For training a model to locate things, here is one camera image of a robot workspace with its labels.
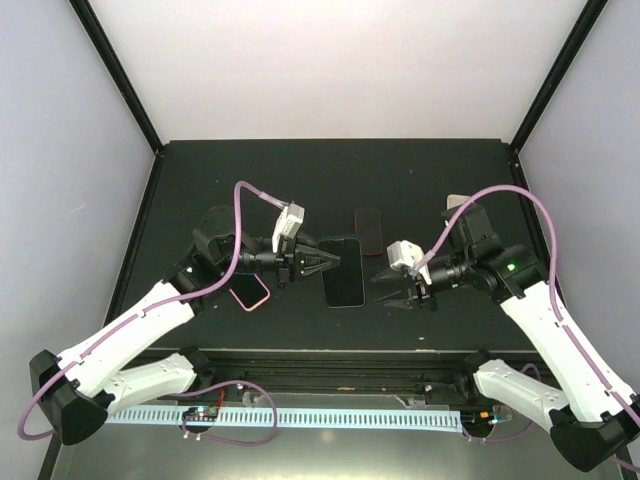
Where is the left controller board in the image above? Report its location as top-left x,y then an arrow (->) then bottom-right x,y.
182,406 -> 218,426

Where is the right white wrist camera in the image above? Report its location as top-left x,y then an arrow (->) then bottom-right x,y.
387,240 -> 432,286

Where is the black frame post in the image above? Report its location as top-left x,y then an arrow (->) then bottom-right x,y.
510,0 -> 610,151
69,0 -> 164,155

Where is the right controller board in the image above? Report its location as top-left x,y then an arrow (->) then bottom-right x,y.
461,410 -> 504,426

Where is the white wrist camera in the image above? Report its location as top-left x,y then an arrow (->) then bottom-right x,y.
271,202 -> 305,253
387,240 -> 432,286

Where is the black phone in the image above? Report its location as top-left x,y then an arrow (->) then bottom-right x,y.
319,238 -> 365,308

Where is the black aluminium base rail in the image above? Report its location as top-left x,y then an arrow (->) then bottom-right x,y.
205,350 -> 556,405

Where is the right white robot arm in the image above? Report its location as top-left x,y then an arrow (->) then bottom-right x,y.
372,203 -> 639,472

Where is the phone with red edge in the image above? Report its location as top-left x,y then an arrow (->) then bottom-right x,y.
354,208 -> 383,256

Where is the white slotted cable duct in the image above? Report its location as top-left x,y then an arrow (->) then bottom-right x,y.
107,405 -> 463,433

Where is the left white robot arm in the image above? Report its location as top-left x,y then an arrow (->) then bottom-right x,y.
29,204 -> 341,445

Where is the controller board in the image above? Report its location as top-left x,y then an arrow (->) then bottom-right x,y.
182,406 -> 218,426
461,410 -> 504,426

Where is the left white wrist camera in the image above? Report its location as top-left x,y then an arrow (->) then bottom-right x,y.
271,202 -> 305,253

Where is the right black frame post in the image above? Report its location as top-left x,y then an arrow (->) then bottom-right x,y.
510,0 -> 610,151

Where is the left black frame post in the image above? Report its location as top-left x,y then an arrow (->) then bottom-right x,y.
69,0 -> 164,155

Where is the phone in pink case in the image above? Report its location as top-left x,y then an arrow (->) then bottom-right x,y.
229,273 -> 271,312

